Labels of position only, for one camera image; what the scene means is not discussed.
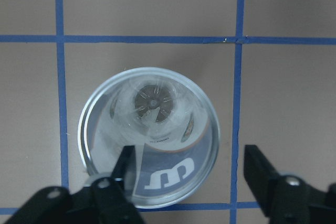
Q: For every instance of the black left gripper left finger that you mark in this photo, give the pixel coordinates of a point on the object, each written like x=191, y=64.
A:
x=105, y=199

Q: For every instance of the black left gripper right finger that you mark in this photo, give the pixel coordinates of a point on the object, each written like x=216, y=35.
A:
x=286, y=198

